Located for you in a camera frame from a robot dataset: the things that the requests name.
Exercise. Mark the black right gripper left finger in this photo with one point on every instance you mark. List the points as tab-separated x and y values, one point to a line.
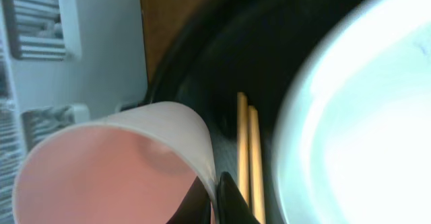
195	207

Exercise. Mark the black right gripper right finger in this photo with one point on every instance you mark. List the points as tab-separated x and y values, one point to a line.
231	206

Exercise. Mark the pink plastic cup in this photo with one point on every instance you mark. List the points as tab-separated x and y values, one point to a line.
136	166

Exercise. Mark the grey dishwasher rack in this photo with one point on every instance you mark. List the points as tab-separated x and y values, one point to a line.
64	62

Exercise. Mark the wooden chopstick right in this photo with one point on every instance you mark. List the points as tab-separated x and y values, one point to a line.
256	172

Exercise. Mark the white round plate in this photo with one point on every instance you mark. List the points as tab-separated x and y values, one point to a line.
352	142

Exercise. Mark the round black tray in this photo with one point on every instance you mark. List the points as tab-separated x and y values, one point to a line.
251	46

